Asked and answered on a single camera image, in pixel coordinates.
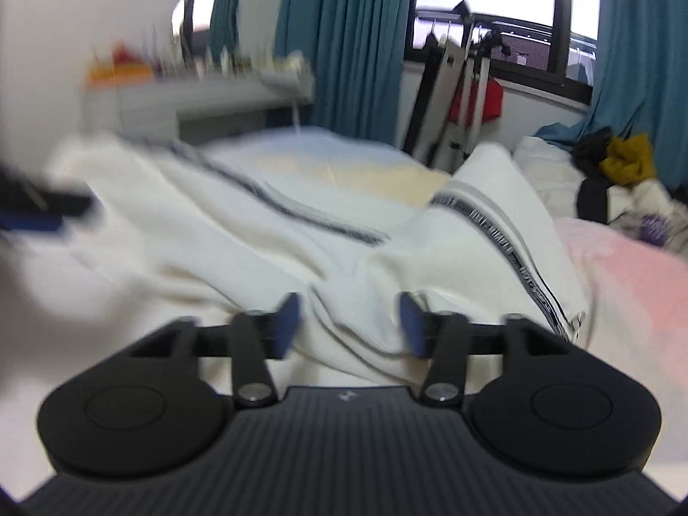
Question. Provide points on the beige tissue box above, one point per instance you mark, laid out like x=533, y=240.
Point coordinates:
x=290, y=63

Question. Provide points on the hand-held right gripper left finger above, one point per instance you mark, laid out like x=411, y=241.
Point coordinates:
x=289, y=322

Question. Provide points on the mustard yellow garment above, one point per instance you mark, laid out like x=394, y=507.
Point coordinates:
x=629, y=161

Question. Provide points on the blue curtain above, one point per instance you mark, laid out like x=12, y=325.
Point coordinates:
x=349, y=43
x=639, y=48

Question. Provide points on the white dressing table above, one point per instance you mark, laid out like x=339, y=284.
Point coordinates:
x=204, y=99

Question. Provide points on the row of cosmetic bottles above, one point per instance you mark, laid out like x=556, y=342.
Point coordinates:
x=177, y=59

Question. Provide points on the orange box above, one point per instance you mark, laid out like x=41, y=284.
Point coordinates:
x=121, y=72

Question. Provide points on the wavy frameless mirror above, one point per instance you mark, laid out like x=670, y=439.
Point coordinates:
x=199, y=5

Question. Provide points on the red cloth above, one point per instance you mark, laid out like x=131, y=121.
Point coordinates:
x=489, y=102

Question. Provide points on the white fluffy garment black trim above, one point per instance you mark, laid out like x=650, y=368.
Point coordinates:
x=553, y=177

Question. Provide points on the folded rack with red bag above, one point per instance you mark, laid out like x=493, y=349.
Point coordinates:
x=446, y=97

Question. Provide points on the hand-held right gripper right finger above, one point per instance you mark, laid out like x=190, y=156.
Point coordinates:
x=413, y=328

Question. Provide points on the white pants with striped band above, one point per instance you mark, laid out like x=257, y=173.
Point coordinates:
x=322, y=247

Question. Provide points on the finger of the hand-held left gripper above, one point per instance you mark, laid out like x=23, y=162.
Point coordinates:
x=59, y=204

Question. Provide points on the pastel tie-dye blanket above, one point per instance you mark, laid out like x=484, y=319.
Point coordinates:
x=629, y=285

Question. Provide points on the cream garment with purple print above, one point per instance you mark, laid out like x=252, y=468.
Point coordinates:
x=650, y=209

